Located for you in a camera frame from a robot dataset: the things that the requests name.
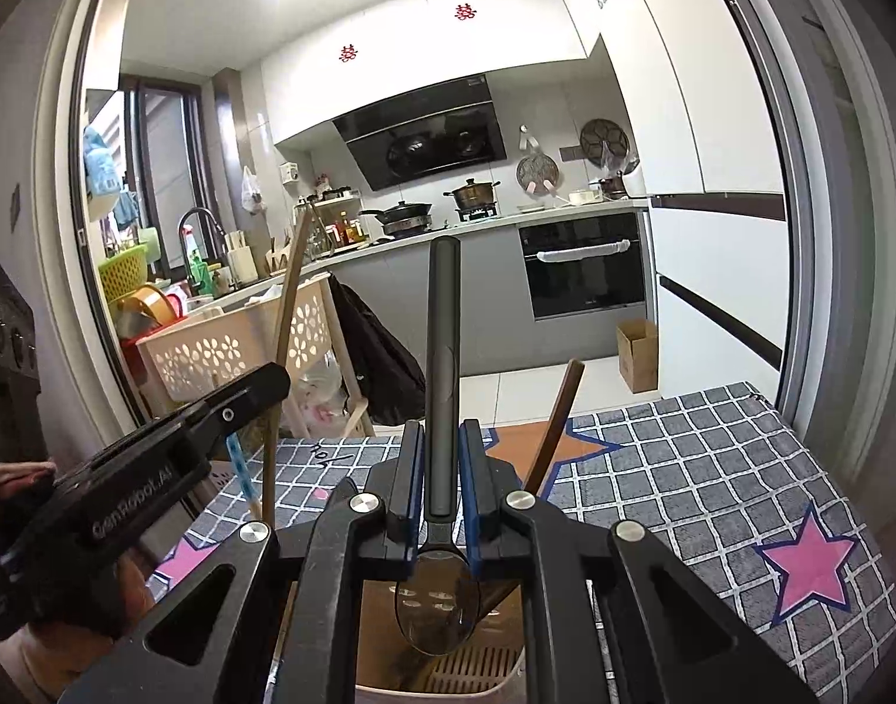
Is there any black wok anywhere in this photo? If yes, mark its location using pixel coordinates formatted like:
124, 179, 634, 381
360, 200, 432, 238

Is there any black spoon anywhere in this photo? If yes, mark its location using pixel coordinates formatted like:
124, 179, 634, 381
397, 237, 479, 648

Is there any cardboard box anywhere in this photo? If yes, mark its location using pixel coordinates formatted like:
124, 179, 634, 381
616, 320, 660, 394

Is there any left hand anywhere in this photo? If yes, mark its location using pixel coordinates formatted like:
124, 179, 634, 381
0, 461, 155, 702

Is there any black built-in oven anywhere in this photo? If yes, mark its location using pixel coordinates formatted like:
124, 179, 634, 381
519, 213, 645, 320

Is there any black range hood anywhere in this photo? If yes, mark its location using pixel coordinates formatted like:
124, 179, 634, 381
333, 73, 506, 191

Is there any beige flower storage rack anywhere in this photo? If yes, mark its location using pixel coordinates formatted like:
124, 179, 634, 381
137, 272, 374, 439

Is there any black kitchen faucet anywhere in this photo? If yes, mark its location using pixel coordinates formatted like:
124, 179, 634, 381
177, 207, 226, 264

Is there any bronze cooking pot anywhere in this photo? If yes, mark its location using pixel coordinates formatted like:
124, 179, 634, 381
445, 178, 499, 221

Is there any brown wooden chopstick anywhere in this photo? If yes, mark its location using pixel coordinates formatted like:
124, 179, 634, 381
524, 359, 584, 494

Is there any grey checked tablecloth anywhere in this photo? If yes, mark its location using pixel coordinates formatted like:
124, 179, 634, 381
148, 383, 896, 702

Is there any pink utensil holder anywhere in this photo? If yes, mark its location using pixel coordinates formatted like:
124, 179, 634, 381
271, 577, 531, 704

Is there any green plastic basket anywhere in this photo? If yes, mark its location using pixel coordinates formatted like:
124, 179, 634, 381
97, 245, 147, 302

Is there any white refrigerator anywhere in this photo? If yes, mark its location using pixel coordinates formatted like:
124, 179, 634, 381
564, 0, 790, 399

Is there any black jacket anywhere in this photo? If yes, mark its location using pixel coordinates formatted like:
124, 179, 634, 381
329, 275, 425, 426

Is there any blue patterned chopstick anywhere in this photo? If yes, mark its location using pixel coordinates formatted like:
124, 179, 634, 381
225, 434, 262, 522

